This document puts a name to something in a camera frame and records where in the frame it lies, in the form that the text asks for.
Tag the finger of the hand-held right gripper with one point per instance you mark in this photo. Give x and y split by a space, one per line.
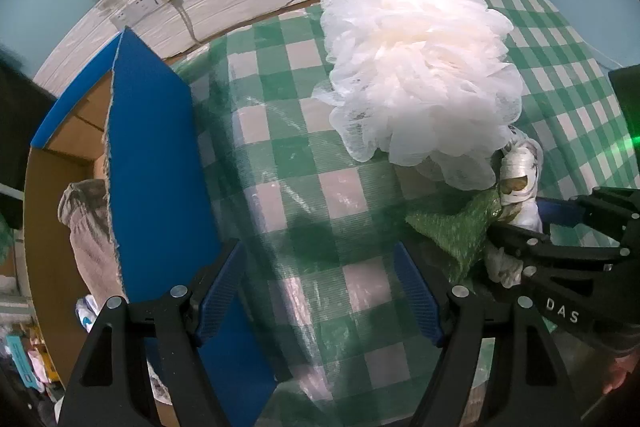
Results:
550 249
555 212

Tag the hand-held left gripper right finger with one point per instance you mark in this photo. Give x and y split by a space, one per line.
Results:
417 297

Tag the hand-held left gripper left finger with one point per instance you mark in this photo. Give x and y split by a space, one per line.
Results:
220 292

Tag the white and blue sock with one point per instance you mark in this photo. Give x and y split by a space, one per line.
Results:
86 314

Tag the grey cloth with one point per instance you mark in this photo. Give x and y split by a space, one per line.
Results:
87 232

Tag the blue cardboard box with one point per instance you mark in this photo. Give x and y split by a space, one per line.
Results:
155 157

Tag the white mesh bath loofah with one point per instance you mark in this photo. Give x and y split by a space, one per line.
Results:
420 72

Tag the person's right hand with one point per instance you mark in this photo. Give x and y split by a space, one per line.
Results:
622 372

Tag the green checkered tablecloth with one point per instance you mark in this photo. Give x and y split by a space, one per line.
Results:
300 117

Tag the white double wall socket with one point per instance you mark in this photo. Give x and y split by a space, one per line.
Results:
131 11

